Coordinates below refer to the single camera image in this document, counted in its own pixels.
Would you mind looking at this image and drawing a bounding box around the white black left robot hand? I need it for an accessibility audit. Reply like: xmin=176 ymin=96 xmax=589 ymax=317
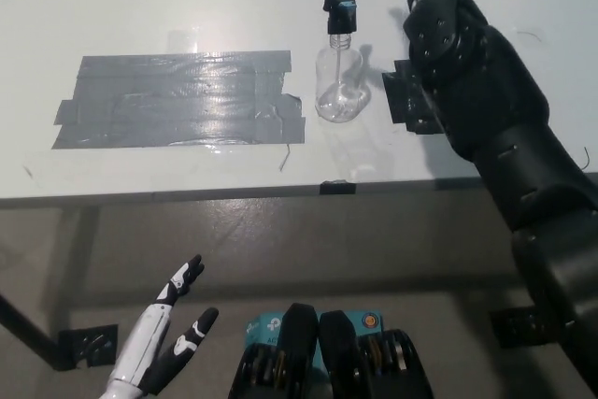
xmin=102 ymin=253 xmax=220 ymax=399

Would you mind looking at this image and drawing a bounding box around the grey duct tape patch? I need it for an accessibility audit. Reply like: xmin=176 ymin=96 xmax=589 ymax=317
xmin=50 ymin=50 xmax=306 ymax=150

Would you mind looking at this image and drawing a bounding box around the black trigger sprayer lid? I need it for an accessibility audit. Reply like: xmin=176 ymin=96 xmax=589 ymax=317
xmin=321 ymin=0 xmax=362 ymax=36

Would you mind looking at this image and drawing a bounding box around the small black tape strip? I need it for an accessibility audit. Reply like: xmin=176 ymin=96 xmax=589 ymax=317
xmin=319 ymin=179 xmax=357 ymax=195

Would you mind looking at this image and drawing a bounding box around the teal cardboard box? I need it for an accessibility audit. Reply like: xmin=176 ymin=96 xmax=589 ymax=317
xmin=245 ymin=310 xmax=385 ymax=367

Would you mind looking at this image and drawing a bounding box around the black robot body block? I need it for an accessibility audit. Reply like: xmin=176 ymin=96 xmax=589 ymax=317
xmin=228 ymin=303 xmax=321 ymax=399
xmin=318 ymin=309 xmax=434 ymax=399

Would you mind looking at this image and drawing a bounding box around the black table leg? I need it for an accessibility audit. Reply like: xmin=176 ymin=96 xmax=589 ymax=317
xmin=0 ymin=293 xmax=71 ymax=372

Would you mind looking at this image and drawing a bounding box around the clear plastic bottle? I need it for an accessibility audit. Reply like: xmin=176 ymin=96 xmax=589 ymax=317
xmin=314 ymin=33 xmax=371 ymax=124

